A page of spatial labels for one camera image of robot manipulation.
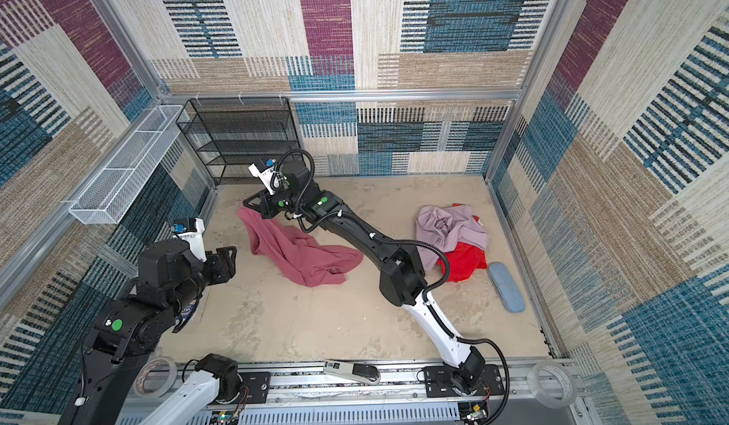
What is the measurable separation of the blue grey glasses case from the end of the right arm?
2.24 ft

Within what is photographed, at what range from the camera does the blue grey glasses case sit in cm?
87

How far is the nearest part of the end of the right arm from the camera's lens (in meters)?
0.72
